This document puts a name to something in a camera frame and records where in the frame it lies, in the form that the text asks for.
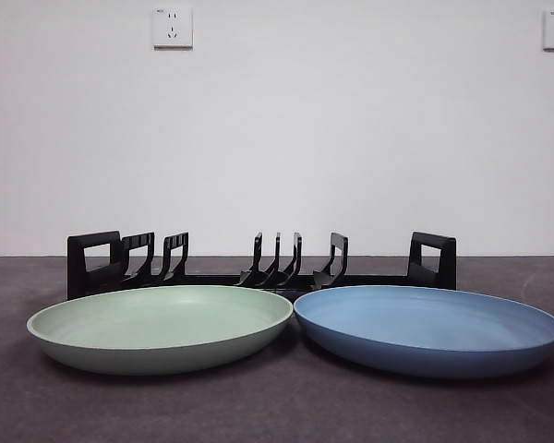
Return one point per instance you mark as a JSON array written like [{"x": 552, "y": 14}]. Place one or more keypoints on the green round plate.
[{"x": 157, "y": 332}]

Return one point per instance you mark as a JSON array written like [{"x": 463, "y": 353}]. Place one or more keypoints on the blue round plate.
[{"x": 425, "y": 337}]

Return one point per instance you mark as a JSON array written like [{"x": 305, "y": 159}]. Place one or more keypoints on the black plastic plate rack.
[{"x": 434, "y": 267}]

